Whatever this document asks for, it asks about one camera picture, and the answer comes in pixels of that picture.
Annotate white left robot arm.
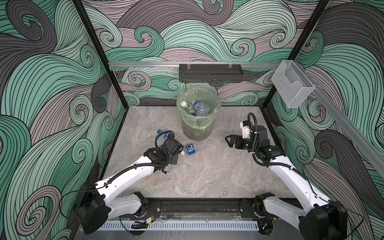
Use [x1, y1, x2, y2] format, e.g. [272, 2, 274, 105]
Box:
[73, 138, 184, 235]

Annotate white slotted cable duct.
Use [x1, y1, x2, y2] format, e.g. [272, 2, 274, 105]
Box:
[99, 220, 259, 232]

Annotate clear acrylic wall holder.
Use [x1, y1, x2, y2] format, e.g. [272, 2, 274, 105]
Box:
[272, 60, 315, 109]

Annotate black frame post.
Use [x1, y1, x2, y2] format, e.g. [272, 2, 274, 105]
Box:
[73, 0, 129, 112]
[262, 0, 329, 111]

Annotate aluminium right rail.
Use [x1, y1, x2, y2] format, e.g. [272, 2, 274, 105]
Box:
[296, 63, 384, 177]

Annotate aluminium rear rail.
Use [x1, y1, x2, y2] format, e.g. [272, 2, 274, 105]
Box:
[108, 61, 281, 69]

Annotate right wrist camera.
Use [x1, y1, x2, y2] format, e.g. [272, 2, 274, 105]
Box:
[240, 120, 252, 139]

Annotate aluminium rail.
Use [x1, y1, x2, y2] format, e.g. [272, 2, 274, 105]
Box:
[108, 61, 281, 69]
[296, 63, 384, 177]

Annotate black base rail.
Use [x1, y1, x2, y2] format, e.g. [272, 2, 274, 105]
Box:
[131, 197, 301, 220]

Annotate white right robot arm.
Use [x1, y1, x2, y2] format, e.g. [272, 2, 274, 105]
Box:
[225, 135, 348, 240]

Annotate black perforated wall shelf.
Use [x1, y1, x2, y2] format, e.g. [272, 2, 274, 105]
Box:
[179, 64, 244, 84]

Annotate clear bottle green white label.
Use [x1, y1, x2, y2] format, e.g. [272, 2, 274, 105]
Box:
[181, 101, 196, 116]

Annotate Pepsi bottle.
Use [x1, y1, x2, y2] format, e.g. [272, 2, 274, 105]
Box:
[193, 101, 210, 117]
[156, 130, 175, 140]

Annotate black left frame post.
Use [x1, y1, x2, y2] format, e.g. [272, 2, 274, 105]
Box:
[73, 0, 129, 112]

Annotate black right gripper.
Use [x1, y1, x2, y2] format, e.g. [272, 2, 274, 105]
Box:
[225, 134, 261, 155]

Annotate grey mesh waste bin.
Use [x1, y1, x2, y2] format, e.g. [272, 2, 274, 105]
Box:
[179, 89, 220, 142]

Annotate white cap blue label bottle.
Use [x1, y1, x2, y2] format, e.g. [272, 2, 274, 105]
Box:
[181, 144, 196, 156]

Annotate black right frame post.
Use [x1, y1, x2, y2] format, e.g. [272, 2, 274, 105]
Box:
[262, 0, 329, 111]

